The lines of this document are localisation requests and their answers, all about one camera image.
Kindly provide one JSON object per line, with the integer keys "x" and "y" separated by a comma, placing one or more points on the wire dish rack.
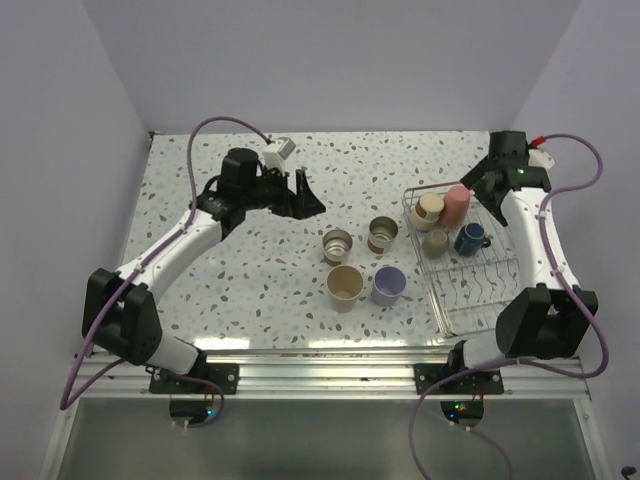
{"x": 468, "y": 293}

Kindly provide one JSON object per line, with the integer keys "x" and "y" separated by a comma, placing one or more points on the grey ceramic mug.
{"x": 435, "y": 244}

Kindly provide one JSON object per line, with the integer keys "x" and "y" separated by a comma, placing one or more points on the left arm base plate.
{"x": 224, "y": 375}

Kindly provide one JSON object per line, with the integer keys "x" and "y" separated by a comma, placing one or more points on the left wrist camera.
{"x": 276, "y": 153}

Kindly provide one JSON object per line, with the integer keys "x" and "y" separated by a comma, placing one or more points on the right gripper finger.
{"x": 492, "y": 201}
{"x": 477, "y": 172}

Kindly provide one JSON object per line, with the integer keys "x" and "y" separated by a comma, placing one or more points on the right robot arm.
{"x": 548, "y": 319}

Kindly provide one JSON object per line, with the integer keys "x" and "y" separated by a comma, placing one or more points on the beige plastic cup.
{"x": 345, "y": 284}

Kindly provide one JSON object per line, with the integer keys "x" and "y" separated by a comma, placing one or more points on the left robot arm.
{"x": 120, "y": 313}

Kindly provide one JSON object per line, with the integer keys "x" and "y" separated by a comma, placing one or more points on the steel tumbler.
{"x": 382, "y": 232}
{"x": 337, "y": 245}

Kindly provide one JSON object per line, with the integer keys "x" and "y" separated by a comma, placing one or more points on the right steel tumbler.
{"x": 382, "y": 232}

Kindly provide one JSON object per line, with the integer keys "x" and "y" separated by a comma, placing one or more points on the centre steel tumbler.
{"x": 337, "y": 245}

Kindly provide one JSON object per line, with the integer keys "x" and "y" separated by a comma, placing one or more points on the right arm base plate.
{"x": 486, "y": 382}

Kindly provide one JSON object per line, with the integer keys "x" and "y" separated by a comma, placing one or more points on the aluminium frame rail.
{"x": 354, "y": 374}

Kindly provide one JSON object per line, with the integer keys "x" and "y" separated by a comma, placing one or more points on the steel tumbler cork band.
{"x": 426, "y": 212}

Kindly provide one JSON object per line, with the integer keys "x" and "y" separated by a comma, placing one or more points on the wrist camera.
{"x": 276, "y": 153}
{"x": 538, "y": 157}

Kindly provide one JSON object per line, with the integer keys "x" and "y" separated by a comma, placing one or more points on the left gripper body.
{"x": 272, "y": 193}

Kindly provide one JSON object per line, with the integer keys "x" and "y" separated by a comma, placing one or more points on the red plastic cup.
{"x": 456, "y": 204}

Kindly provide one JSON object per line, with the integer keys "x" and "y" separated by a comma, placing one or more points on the purple plastic cup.
{"x": 389, "y": 284}

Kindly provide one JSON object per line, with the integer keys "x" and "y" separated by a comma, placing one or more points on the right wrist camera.
{"x": 538, "y": 157}

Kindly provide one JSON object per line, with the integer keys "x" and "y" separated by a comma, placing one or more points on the dark blue ceramic mug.
{"x": 471, "y": 239}

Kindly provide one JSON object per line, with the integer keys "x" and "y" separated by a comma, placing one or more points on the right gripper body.
{"x": 484, "y": 182}

